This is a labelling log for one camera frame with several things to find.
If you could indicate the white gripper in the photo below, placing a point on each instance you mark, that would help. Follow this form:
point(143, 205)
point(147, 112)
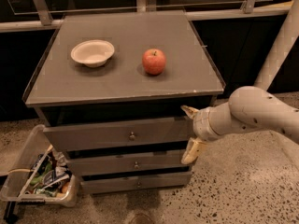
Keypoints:
point(201, 126)

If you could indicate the grey top drawer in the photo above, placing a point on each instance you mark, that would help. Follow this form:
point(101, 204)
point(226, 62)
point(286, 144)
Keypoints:
point(119, 133)

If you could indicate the grey drawer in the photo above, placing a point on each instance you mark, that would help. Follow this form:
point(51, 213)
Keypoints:
point(126, 163)
point(119, 133)
point(136, 182)

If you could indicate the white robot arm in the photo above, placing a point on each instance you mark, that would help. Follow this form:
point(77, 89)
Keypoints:
point(250, 108)

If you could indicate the grey bottom drawer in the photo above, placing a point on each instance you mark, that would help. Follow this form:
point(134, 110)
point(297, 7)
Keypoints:
point(136, 182)

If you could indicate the grey middle drawer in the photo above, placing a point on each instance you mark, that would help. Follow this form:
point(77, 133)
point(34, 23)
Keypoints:
point(126, 163)

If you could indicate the grey drawer cabinet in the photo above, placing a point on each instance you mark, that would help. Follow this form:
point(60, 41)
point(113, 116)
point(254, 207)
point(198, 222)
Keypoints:
point(63, 92)

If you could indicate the red apple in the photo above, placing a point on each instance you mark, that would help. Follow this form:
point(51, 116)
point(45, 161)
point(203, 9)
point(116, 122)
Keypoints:
point(153, 61)

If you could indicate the white paper bowl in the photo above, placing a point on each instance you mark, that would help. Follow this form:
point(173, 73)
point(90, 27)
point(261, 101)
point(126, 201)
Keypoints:
point(92, 53)

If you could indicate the snack packets in bin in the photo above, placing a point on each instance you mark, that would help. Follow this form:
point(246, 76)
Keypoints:
point(49, 176)

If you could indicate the clear plastic bin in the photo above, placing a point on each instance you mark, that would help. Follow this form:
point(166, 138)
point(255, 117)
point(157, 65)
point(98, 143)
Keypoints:
point(37, 143)

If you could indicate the metal railing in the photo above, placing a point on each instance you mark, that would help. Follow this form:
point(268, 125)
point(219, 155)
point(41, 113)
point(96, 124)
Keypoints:
point(33, 15)

